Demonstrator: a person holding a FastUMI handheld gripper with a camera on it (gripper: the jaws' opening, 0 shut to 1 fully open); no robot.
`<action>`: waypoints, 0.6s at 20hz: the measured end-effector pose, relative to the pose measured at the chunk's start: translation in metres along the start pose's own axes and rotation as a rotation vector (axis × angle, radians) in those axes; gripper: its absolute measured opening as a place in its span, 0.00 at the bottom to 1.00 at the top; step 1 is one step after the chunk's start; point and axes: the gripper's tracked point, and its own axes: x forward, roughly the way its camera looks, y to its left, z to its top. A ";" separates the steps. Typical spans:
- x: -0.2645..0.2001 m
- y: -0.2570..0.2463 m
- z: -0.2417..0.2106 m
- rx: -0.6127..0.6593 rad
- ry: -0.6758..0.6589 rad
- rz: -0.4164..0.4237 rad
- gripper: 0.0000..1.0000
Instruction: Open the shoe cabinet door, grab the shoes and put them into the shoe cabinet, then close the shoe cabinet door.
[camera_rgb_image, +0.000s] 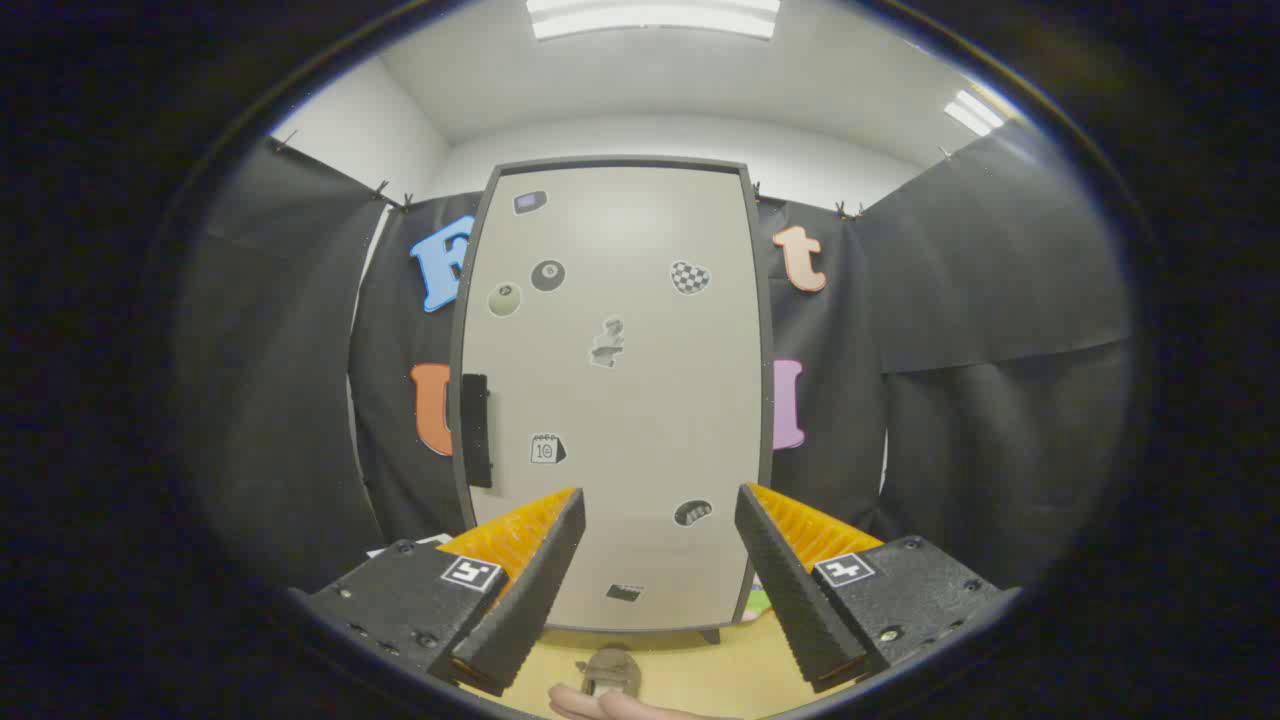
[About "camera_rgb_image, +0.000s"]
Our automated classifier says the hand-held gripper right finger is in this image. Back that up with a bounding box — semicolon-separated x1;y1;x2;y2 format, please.
734;483;1023;694

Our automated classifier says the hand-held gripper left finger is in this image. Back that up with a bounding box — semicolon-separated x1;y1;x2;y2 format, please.
290;487;587;698

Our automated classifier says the brown fluffy shoe with bow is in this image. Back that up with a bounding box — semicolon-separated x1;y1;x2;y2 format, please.
575;645;643;699

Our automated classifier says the black door handle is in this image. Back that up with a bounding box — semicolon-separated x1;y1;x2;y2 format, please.
461;373;494;490

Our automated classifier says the grey shoe cabinet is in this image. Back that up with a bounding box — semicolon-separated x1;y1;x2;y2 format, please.
447;155;776;646

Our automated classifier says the white booklet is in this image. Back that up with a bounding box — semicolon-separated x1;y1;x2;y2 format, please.
365;533;453;559

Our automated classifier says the black backdrop cloth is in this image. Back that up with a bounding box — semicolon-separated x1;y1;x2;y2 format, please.
175;120;1136;601

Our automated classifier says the small ceiling light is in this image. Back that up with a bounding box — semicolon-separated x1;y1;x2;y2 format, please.
943;90;1004;136

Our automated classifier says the large ceiling light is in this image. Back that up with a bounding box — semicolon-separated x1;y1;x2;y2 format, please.
527;0;781;41

